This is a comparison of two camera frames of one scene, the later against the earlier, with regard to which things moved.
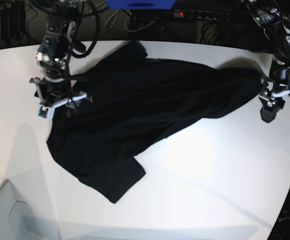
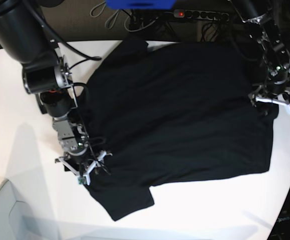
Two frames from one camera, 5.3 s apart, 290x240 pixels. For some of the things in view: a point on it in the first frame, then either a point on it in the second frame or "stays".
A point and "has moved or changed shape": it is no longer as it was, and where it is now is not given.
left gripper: x=52 y=90 to x=82 y=161
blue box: x=140 y=4 stays
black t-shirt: x=130 y=100 has moved or changed shape
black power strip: x=195 y=14 stays
